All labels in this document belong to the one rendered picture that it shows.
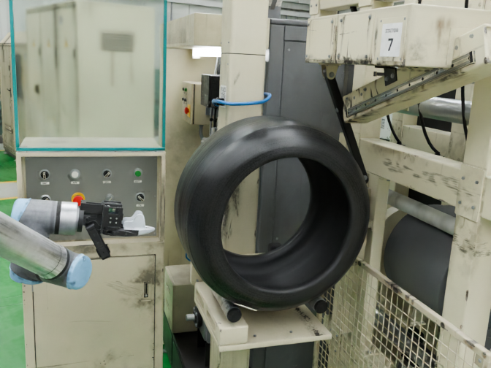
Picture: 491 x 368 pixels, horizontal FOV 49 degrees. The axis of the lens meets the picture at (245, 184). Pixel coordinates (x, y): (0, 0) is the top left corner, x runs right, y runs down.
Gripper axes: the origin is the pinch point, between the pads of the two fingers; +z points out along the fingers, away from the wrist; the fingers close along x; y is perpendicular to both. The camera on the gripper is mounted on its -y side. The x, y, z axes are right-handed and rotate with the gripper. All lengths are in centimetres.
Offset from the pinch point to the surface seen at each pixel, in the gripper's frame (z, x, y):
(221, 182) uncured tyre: 15.5, -11.8, 18.8
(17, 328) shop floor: -42, 173, -120
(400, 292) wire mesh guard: 71, -23, -6
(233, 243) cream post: 35.1, 27.8, -10.9
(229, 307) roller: 25.4, -7.2, -19.4
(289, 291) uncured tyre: 41.1, -12.5, -11.6
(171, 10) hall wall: 152, 1002, 165
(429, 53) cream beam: 55, -34, 60
